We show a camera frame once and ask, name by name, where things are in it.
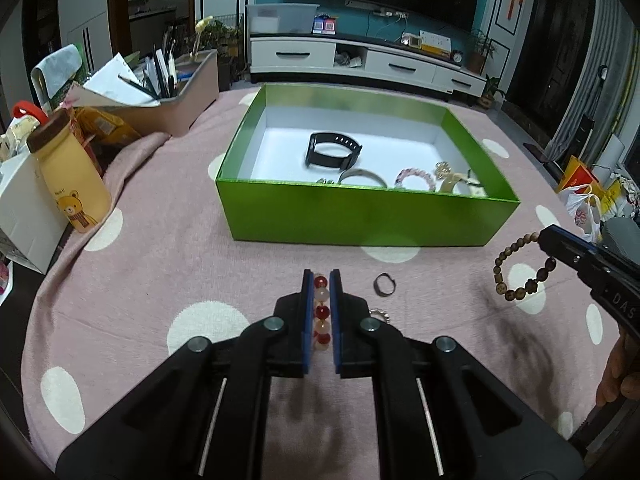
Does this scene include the white paper sheets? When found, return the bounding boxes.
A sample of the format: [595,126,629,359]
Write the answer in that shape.
[80,52,161,108]

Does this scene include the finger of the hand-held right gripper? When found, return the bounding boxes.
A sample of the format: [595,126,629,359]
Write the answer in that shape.
[537,230,608,286]
[542,225,600,255]

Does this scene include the white television cabinet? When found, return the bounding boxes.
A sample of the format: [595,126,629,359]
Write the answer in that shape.
[249,34,488,106]

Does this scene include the bushy potted plant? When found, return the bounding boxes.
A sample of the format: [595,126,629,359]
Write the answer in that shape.
[195,19,246,56]

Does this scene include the grey folded towel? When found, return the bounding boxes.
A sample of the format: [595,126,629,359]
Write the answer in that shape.
[31,44,83,106]

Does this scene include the black fitness band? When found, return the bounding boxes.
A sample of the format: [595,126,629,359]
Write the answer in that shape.
[305,131,363,171]

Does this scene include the green cardboard box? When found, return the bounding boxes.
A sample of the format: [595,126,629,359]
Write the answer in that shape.
[215,84,522,248]

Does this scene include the white and yellow carton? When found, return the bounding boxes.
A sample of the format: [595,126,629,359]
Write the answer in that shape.
[420,30,453,56]

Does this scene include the small floor potted plant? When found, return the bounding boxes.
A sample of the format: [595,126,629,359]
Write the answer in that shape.
[480,74,506,108]

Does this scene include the pink polka dot tablecloth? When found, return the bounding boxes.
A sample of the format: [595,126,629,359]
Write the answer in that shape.
[20,87,626,480]

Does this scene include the white plastic bag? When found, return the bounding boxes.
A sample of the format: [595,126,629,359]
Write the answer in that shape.
[557,184,603,241]

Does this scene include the pink desk organizer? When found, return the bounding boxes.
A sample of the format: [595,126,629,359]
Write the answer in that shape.
[115,49,220,137]

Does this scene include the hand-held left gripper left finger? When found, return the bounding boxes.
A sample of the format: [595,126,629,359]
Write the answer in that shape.
[55,269,316,480]

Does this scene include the silver bangle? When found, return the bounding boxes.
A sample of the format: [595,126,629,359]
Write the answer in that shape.
[337,169,390,188]

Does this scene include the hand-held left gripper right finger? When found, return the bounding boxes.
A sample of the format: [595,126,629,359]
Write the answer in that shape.
[329,269,586,480]

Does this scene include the brown wooden bead bracelet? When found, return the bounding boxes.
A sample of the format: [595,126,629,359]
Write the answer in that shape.
[492,230,558,303]

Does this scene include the purple bead bracelet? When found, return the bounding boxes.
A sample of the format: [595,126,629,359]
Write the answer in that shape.
[394,167,437,191]

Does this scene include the yellow bear print bottle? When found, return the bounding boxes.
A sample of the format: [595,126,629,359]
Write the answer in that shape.
[26,109,113,233]

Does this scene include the gold trinket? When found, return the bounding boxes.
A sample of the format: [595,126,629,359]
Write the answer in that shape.
[437,170,488,198]

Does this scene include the white cardboard box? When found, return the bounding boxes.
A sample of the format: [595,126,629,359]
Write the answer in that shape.
[0,152,68,276]

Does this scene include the red and pink bead bracelet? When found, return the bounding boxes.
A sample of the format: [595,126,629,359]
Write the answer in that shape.
[310,272,333,353]

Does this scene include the orange paper bag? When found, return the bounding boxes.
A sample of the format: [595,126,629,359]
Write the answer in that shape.
[560,155,598,193]

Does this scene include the person's right hand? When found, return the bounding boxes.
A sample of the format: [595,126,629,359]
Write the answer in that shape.
[595,332,640,408]

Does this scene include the tall potted plant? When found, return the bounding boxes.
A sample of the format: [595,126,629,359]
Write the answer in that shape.
[467,27,498,75]

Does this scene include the yellow snack packet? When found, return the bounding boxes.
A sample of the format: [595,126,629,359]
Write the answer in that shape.
[75,107,143,148]

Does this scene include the clear plastic storage box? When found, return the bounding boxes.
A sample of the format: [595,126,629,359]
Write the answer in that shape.
[245,2,321,36]

